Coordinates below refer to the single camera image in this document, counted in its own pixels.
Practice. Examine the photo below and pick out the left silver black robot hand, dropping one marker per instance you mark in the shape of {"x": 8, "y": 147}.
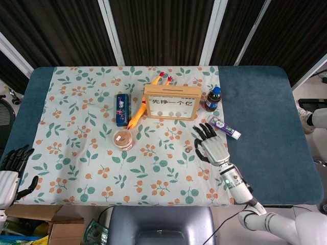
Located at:
{"x": 7, "y": 186}

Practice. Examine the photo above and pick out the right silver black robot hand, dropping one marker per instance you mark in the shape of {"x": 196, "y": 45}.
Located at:
{"x": 214, "y": 150}

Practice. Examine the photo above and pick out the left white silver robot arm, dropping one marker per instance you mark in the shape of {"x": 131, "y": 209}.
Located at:
{"x": 2, "y": 214}

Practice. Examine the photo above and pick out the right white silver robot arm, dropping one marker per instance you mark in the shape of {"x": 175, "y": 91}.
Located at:
{"x": 237, "y": 189}

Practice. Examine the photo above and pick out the purple white toothpaste tube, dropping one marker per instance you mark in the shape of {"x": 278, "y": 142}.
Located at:
{"x": 222, "y": 126}

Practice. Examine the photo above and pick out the cola bottle blue cap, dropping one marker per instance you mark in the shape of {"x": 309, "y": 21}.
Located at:
{"x": 212, "y": 103}

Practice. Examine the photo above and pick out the blue plastic bag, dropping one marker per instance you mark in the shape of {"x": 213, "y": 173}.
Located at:
{"x": 15, "y": 241}

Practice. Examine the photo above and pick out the yellow plastic bag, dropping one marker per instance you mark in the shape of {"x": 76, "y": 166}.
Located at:
{"x": 41, "y": 231}

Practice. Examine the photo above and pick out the black mesh office chair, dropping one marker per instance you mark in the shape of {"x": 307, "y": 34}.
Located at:
{"x": 6, "y": 114}

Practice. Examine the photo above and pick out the brown cardboard box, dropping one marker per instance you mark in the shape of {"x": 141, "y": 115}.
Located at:
{"x": 66, "y": 232}

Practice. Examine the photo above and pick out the floral orange fruit tablecloth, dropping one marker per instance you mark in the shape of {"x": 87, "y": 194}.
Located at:
{"x": 89, "y": 166}

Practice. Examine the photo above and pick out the yellow rubber chicken toy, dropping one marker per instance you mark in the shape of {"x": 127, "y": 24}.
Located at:
{"x": 138, "y": 114}

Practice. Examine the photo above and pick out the black chair caster wheel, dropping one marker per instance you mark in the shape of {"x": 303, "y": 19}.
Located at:
{"x": 15, "y": 100}

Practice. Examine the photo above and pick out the clear jar brown contents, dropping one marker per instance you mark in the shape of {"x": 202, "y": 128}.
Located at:
{"x": 123, "y": 139}

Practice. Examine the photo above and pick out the grey robot chest housing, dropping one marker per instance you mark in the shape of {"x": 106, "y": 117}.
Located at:
{"x": 158, "y": 224}

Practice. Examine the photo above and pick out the white shoe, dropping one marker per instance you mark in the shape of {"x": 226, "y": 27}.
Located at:
{"x": 304, "y": 117}

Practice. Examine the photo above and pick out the green printed packet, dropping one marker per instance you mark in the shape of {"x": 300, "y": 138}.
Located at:
{"x": 95, "y": 233}

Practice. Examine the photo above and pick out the dark blue rectangular box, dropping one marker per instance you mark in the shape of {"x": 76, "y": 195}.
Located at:
{"x": 122, "y": 109}

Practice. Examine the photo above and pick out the chrome chair base leg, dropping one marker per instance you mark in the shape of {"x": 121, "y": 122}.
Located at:
{"x": 320, "y": 161}

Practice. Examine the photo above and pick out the black flat box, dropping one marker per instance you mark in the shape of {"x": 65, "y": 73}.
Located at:
{"x": 311, "y": 102}

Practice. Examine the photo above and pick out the white trouser leg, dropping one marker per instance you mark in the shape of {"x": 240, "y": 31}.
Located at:
{"x": 320, "y": 117}

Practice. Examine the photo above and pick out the dark ribbed partition panel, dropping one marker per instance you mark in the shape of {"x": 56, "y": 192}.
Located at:
{"x": 293, "y": 30}
{"x": 10, "y": 74}
{"x": 64, "y": 30}
{"x": 230, "y": 25}
{"x": 163, "y": 30}

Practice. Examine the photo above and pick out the wooden coin box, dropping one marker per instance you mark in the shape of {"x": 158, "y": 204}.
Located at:
{"x": 171, "y": 104}

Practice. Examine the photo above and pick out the white partition frame post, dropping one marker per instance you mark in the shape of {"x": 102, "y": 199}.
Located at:
{"x": 310, "y": 70}
{"x": 15, "y": 52}
{"x": 212, "y": 28}
{"x": 254, "y": 28}
{"x": 111, "y": 30}

